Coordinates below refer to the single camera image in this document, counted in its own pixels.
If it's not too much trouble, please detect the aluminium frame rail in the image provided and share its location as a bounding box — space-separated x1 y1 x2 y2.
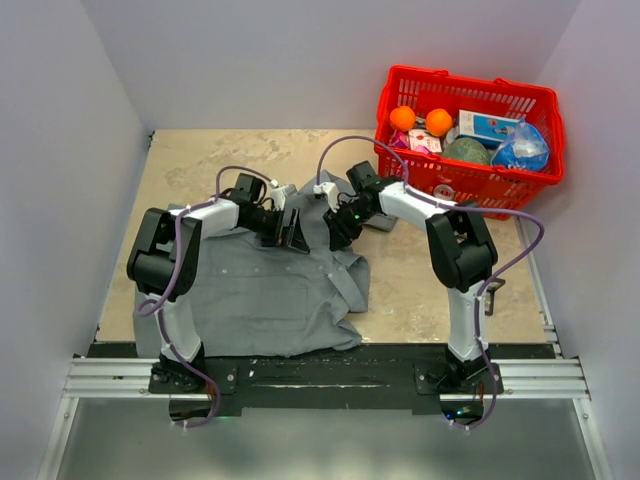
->
36 355 156 480

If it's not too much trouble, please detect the orange fruit right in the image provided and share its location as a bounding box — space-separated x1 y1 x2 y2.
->
425 108 454 137

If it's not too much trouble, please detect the black open box frame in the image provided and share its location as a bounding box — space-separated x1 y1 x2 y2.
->
484 278 506 317

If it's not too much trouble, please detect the orange fruit left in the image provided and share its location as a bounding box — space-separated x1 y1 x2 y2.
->
389 105 416 132

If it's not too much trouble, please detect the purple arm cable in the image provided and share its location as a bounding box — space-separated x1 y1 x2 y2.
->
316 135 546 432
134 166 279 429

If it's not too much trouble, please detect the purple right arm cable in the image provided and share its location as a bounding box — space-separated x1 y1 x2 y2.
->
316 135 546 432

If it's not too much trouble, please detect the red plastic shopping basket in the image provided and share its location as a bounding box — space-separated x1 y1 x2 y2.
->
375 65 565 219

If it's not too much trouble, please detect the blue plastic bag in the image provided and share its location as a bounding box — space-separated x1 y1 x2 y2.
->
491 121 550 172

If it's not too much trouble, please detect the orange fruit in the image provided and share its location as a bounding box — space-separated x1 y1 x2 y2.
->
425 108 454 137
389 105 416 132

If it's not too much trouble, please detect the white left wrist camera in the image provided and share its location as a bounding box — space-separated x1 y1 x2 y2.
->
269 184 297 211

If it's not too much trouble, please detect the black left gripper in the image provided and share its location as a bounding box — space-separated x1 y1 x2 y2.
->
243 206 308 254

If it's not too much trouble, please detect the white blue light bulb box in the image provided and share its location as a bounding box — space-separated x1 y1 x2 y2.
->
457 110 518 149

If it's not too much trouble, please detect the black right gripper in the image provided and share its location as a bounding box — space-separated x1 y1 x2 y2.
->
323 199 377 252

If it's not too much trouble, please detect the green melon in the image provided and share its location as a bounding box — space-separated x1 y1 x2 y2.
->
441 137 491 166

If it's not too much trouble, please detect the blue silver drink can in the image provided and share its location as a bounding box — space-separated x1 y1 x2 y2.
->
433 184 455 201

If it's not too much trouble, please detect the pink white small box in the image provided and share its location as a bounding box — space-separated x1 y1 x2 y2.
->
390 129 442 154

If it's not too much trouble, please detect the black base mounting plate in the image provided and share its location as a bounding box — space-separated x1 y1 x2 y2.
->
87 342 557 419

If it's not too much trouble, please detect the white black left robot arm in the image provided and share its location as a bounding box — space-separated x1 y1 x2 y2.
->
126 173 310 393

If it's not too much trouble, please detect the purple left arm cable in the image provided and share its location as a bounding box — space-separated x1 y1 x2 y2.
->
134 166 279 429

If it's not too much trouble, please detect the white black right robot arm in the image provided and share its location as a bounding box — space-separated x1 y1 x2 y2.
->
313 162 499 393

